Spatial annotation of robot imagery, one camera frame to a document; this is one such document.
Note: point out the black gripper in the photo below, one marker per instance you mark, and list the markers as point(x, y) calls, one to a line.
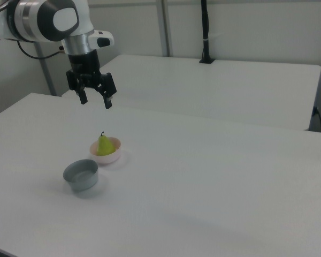
point(85, 67)

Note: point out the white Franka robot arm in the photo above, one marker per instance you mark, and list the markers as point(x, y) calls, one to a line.
point(34, 21)

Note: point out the pink bowl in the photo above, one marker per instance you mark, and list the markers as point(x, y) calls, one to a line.
point(107, 158)

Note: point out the grey bowl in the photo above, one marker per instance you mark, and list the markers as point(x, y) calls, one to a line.
point(81, 178)

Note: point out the white side table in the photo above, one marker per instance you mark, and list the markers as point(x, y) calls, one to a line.
point(203, 88)

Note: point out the grey aluminium frame post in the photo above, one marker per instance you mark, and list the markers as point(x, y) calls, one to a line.
point(46, 72)
point(164, 26)

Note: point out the black camera stand pole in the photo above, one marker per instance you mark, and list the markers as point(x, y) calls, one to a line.
point(205, 32)

